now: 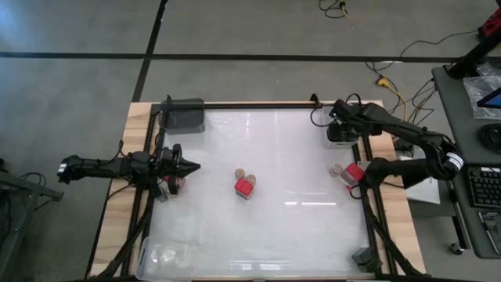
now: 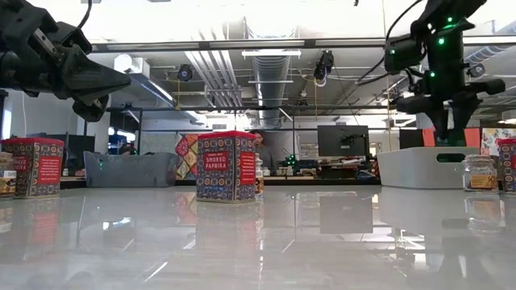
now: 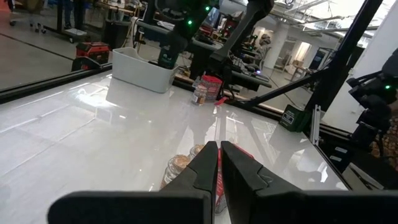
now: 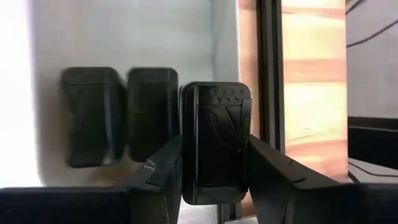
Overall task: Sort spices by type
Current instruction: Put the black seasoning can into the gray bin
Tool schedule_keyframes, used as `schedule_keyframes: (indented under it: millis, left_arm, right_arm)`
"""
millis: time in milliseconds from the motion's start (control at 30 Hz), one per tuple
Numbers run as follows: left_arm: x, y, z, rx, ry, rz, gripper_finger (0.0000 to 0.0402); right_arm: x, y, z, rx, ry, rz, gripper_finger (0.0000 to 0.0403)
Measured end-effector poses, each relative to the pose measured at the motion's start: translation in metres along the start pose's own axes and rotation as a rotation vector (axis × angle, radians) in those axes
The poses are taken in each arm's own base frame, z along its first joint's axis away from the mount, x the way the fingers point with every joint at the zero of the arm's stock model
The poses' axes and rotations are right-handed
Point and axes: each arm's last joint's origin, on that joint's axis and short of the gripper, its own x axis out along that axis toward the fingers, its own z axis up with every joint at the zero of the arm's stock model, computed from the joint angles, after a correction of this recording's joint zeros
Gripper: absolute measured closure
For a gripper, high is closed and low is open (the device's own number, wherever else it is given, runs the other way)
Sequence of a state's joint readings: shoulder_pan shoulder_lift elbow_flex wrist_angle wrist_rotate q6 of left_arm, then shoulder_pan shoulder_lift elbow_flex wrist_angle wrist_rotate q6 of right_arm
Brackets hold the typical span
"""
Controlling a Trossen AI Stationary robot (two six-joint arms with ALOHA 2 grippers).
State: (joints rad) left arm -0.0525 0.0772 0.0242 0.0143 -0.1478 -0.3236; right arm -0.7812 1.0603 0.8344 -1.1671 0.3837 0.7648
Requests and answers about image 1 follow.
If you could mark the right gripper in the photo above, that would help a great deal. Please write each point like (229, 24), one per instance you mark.
(344, 117)

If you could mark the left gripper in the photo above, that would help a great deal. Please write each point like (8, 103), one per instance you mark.
(170, 166)

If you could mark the smoked paprika tin red lid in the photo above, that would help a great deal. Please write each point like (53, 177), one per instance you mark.
(354, 171)
(244, 188)
(181, 182)

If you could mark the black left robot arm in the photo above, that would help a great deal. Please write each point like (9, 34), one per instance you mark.
(102, 166)

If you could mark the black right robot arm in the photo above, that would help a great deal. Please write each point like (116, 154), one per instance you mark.
(407, 131)

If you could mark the white plastic bin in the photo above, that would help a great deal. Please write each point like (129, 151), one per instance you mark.
(336, 145)

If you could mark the glass spice jar cork lid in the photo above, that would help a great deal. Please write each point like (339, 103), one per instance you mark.
(336, 169)
(251, 179)
(239, 173)

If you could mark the grey plastic bin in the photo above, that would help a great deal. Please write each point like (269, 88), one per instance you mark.
(182, 115)

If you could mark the small red clip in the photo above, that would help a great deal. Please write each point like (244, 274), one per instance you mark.
(348, 190)

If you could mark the clear plastic bin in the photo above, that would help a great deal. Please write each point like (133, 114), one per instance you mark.
(164, 270)

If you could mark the white paper sheet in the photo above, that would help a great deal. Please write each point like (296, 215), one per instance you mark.
(424, 194)

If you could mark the grey desk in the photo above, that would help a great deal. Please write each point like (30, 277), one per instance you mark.
(462, 117)

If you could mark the clear plastic bag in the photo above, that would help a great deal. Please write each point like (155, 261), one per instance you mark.
(475, 94)

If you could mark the black stand pole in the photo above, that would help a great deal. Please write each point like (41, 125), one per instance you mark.
(469, 58)

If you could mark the blue screen tablet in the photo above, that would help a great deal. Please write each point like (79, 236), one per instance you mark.
(493, 100)

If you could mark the black keyboard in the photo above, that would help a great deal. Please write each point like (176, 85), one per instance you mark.
(485, 188)

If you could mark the grey metal stand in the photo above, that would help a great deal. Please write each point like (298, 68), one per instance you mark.
(23, 184)

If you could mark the caster wheel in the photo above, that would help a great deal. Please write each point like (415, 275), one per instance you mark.
(456, 248)

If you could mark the red device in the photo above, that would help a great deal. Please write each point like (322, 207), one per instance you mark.
(494, 23)

